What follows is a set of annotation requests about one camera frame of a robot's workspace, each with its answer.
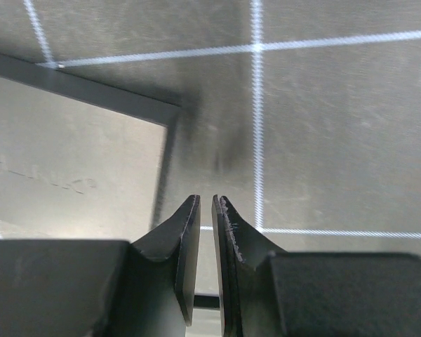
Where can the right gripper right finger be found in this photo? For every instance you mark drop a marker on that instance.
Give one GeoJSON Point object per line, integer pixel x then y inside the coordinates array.
{"type": "Point", "coordinates": [265, 290]}

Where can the black grid mat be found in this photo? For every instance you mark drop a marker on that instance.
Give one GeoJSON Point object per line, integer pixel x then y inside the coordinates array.
{"type": "Point", "coordinates": [306, 114]}

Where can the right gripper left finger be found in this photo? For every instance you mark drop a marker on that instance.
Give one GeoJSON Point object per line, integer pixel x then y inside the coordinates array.
{"type": "Point", "coordinates": [85, 287]}

